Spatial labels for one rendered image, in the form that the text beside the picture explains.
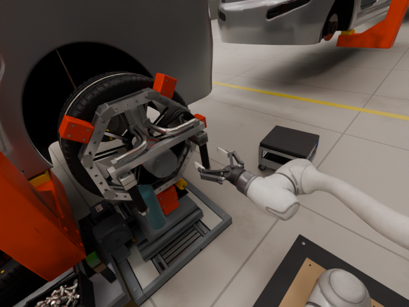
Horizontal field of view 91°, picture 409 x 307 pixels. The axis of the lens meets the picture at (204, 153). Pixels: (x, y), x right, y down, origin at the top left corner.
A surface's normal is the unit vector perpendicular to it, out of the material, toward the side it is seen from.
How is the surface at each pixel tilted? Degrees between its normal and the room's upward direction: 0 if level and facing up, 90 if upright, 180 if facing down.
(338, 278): 6
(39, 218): 90
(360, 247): 0
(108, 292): 0
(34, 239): 90
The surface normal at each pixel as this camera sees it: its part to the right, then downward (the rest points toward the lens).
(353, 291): -0.11, -0.85
